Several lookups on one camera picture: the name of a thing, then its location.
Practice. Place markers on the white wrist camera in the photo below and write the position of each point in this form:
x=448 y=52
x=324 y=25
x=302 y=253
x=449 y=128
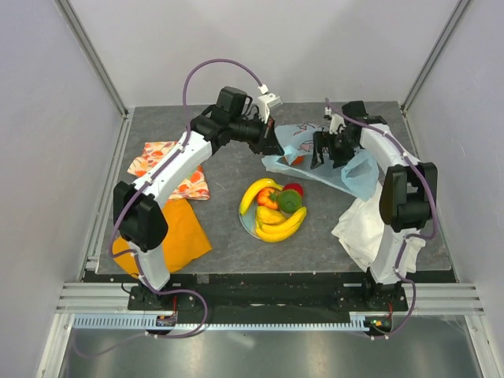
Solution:
x=266 y=102
x=336 y=122

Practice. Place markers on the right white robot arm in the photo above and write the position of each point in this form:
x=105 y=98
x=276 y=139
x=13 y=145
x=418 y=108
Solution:
x=408 y=196

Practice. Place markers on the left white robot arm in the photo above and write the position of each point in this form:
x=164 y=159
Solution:
x=137 y=206

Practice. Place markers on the yellow orange cloth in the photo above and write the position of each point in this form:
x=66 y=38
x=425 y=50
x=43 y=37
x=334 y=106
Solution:
x=186 y=240

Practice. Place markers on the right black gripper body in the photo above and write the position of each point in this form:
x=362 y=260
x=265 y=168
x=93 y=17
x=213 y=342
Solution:
x=339 y=149

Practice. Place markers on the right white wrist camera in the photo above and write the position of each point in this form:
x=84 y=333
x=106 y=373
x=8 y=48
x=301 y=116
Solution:
x=336 y=122

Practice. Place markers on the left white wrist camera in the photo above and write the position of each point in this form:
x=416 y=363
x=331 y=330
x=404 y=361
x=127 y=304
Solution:
x=266 y=102

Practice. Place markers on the yellow banana bunch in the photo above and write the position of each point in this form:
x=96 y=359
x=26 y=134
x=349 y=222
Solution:
x=280 y=232

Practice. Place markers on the light blue plastic bag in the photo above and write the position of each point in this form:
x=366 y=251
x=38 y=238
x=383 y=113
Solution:
x=358 y=177

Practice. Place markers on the orange fake fruit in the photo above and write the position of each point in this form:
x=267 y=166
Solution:
x=295 y=160

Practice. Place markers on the white cloth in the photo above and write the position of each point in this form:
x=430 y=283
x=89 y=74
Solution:
x=374 y=245

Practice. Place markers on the single yellow banana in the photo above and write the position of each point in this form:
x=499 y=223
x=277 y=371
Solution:
x=253 y=190

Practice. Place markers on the red apple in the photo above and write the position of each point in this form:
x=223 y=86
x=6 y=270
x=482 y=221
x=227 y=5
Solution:
x=294 y=187

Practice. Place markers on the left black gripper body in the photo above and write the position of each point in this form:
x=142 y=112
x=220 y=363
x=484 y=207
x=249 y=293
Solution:
x=255 y=133

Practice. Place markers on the green fake fruit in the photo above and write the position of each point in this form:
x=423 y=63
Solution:
x=289 y=201

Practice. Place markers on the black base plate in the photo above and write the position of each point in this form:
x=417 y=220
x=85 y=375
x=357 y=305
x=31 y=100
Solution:
x=347 y=291

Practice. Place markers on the slotted cable duct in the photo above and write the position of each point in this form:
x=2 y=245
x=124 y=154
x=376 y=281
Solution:
x=357 y=322

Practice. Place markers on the blue and cream plate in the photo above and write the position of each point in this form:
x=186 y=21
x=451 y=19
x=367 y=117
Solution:
x=248 y=219

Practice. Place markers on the floral orange cloth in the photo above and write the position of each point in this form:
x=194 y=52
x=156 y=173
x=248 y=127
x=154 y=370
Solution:
x=193 y=187

